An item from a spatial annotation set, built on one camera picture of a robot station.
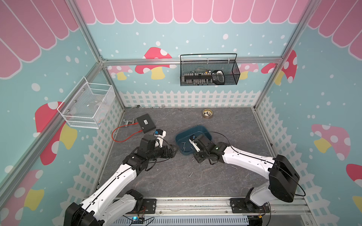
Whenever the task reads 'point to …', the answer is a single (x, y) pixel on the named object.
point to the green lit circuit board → (136, 220)
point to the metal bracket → (127, 122)
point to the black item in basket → (218, 77)
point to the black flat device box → (146, 123)
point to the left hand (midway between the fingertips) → (172, 149)
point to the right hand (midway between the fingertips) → (196, 152)
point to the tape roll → (207, 113)
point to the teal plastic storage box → (184, 145)
